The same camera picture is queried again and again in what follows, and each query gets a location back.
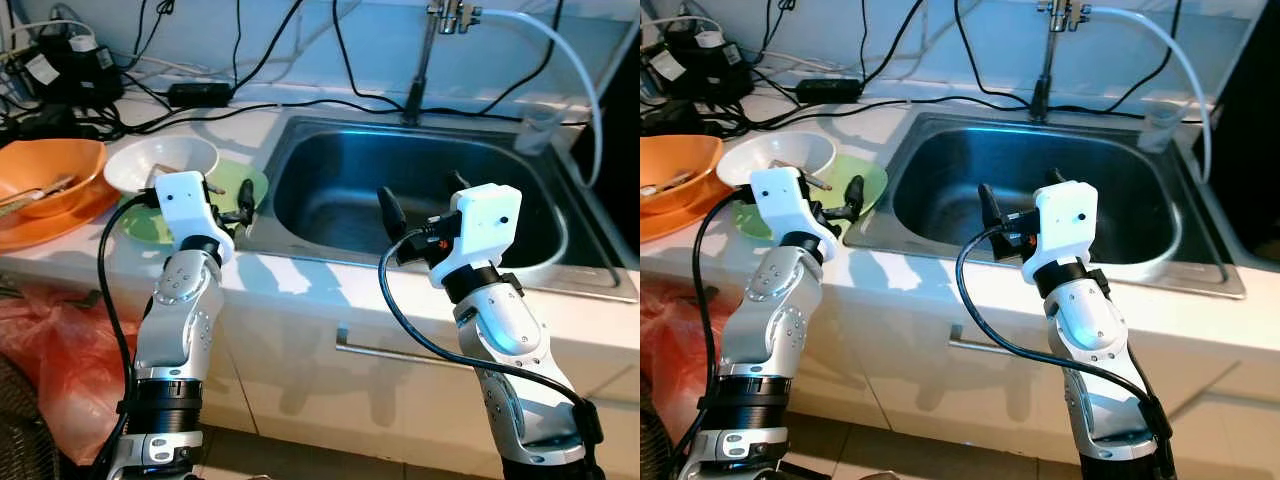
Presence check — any green plate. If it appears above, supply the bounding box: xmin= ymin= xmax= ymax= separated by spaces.
xmin=119 ymin=160 xmax=270 ymax=247
xmin=742 ymin=155 xmax=889 ymax=241

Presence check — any metal cutlery piece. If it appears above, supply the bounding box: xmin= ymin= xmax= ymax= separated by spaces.
xmin=0 ymin=172 xmax=83 ymax=209
xmin=643 ymin=168 xmax=701 ymax=199

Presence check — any clear plastic cup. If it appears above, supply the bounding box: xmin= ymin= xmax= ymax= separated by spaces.
xmin=514 ymin=102 xmax=567 ymax=157
xmin=1138 ymin=98 xmax=1189 ymax=154

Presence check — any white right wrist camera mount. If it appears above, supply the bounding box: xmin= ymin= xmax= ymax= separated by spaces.
xmin=428 ymin=184 xmax=523 ymax=291
xmin=1020 ymin=180 xmax=1099 ymax=286

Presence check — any black countertop appliance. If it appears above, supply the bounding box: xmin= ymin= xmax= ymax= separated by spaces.
xmin=570 ymin=25 xmax=641 ymax=266
xmin=1195 ymin=0 xmax=1280 ymax=266

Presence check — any stainless steel sink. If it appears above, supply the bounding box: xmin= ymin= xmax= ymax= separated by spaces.
xmin=238 ymin=112 xmax=641 ymax=304
xmin=845 ymin=112 xmax=1248 ymax=299

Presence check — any tall white drawer front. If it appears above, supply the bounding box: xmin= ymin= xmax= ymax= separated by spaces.
xmin=585 ymin=395 xmax=641 ymax=480
xmin=1170 ymin=392 xmax=1280 ymax=480

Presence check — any white hose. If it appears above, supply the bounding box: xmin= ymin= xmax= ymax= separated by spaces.
xmin=1088 ymin=6 xmax=1213 ymax=186
xmin=470 ymin=8 xmax=607 ymax=189

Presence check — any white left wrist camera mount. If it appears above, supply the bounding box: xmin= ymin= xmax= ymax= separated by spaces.
xmin=749 ymin=166 xmax=841 ymax=265
xmin=153 ymin=171 xmax=237 ymax=265

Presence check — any metal faucet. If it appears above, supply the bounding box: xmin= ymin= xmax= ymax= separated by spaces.
xmin=402 ymin=0 xmax=483 ymax=127
xmin=1030 ymin=0 xmax=1093 ymax=123

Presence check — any dark woven basket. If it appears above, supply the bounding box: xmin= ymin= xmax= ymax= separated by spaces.
xmin=640 ymin=375 xmax=669 ymax=480
xmin=0 ymin=352 xmax=61 ymax=480

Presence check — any white cabinet door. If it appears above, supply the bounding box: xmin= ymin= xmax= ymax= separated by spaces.
xmin=195 ymin=295 xmax=601 ymax=471
xmin=815 ymin=295 xmax=1201 ymax=466

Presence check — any red plastic bag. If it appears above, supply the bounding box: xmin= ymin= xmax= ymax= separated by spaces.
xmin=640 ymin=283 xmax=726 ymax=461
xmin=0 ymin=283 xmax=138 ymax=467

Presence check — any black power adapter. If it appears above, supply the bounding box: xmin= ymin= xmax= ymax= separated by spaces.
xmin=166 ymin=81 xmax=235 ymax=109
xmin=795 ymin=77 xmax=864 ymax=104

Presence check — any orange plate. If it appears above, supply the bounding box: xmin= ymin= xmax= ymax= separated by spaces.
xmin=640 ymin=180 xmax=736 ymax=244
xmin=0 ymin=178 xmax=124 ymax=254

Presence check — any white bowl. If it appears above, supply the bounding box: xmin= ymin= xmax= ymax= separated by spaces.
xmin=103 ymin=135 xmax=220 ymax=197
xmin=716 ymin=131 xmax=837 ymax=191

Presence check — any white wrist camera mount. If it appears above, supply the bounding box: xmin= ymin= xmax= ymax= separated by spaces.
xmin=749 ymin=166 xmax=841 ymax=265
xmin=428 ymin=184 xmax=523 ymax=291
xmin=1020 ymin=180 xmax=1099 ymax=286
xmin=153 ymin=171 xmax=237 ymax=265

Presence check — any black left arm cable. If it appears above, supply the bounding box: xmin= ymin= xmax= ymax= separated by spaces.
xmin=672 ymin=188 xmax=756 ymax=480
xmin=97 ymin=190 xmax=161 ymax=480

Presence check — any orange bowl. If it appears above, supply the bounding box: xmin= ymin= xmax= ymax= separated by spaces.
xmin=0 ymin=138 xmax=109 ymax=221
xmin=640 ymin=135 xmax=725 ymax=216

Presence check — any shallow white drawer front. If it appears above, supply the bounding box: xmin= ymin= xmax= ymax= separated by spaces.
xmin=590 ymin=352 xmax=641 ymax=406
xmin=1195 ymin=352 xmax=1280 ymax=401

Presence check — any metal cabinet bar handle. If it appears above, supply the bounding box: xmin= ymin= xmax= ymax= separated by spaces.
xmin=948 ymin=325 xmax=1066 ymax=366
xmin=334 ymin=327 xmax=471 ymax=373

